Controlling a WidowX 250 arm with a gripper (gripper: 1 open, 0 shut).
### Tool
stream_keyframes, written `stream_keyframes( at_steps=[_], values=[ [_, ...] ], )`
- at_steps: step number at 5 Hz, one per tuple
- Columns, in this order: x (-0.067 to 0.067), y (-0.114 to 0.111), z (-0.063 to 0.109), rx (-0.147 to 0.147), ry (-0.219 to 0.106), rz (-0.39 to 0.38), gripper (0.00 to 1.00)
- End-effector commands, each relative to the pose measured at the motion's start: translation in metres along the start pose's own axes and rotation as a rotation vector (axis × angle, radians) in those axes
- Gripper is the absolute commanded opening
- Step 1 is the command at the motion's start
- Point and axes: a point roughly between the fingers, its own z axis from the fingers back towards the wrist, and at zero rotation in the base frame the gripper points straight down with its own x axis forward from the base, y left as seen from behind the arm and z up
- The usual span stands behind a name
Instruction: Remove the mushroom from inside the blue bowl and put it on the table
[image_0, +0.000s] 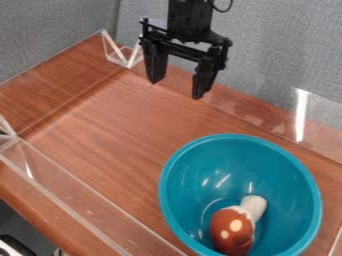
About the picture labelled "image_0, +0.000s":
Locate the clear acrylic corner bracket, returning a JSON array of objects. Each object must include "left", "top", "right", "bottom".
[{"left": 101, "top": 30, "right": 145, "bottom": 69}]

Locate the clear acrylic front barrier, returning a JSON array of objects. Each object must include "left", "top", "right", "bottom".
[{"left": 0, "top": 115, "right": 186, "bottom": 256}]

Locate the black cable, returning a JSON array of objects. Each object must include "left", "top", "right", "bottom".
[{"left": 208, "top": 0, "right": 236, "bottom": 14}]

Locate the blue plastic bowl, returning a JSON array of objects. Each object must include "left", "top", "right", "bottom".
[{"left": 158, "top": 134, "right": 324, "bottom": 256}]

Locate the clear acrylic barrier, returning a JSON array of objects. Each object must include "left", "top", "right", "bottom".
[
  {"left": 0, "top": 115, "right": 186, "bottom": 256},
  {"left": 101, "top": 29, "right": 342, "bottom": 164}
]

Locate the clear acrylic back barrier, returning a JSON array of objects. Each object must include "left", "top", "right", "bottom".
[{"left": 101, "top": 29, "right": 342, "bottom": 164}]

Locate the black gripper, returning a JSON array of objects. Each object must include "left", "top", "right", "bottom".
[{"left": 141, "top": 0, "right": 234, "bottom": 100}]

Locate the brown toy mushroom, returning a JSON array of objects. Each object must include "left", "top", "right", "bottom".
[{"left": 210, "top": 195, "right": 268, "bottom": 256}]

